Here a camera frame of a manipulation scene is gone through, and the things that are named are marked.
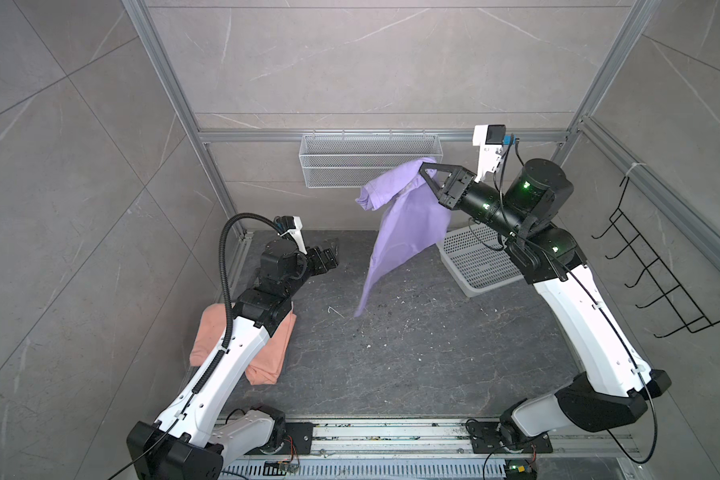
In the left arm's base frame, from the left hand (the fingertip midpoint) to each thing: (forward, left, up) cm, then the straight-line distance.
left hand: (326, 237), depth 71 cm
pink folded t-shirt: (-22, +18, -28) cm, 40 cm away
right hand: (-4, -19, +22) cm, 29 cm away
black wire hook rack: (-18, -76, -1) cm, 78 cm away
